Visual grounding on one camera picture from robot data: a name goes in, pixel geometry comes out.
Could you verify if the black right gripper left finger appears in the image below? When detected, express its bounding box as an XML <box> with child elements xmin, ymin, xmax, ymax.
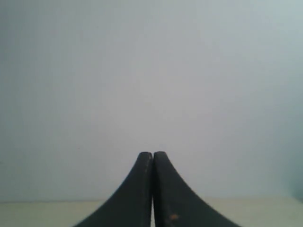
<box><xmin>76</xmin><ymin>152</ymin><xmax>153</xmax><ymax>227</ymax></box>

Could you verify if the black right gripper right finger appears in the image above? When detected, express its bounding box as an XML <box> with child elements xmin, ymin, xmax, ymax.
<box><xmin>153</xmin><ymin>151</ymin><xmax>238</xmax><ymax>227</ymax></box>

